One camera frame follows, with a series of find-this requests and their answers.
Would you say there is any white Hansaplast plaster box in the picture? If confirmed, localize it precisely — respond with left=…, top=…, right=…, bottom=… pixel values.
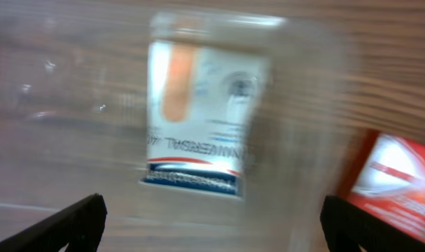
left=143, top=41, right=270, bottom=197

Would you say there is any red medicine box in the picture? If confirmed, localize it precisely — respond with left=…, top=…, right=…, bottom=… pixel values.
left=335, top=129, right=425, bottom=244

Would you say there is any clear plastic container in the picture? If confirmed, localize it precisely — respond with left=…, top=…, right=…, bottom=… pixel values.
left=0, top=1, right=349, bottom=251

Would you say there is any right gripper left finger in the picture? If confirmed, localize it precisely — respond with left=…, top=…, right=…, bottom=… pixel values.
left=0, top=194, right=107, bottom=252

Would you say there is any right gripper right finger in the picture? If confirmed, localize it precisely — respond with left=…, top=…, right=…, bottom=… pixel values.
left=320, top=195, right=425, bottom=252

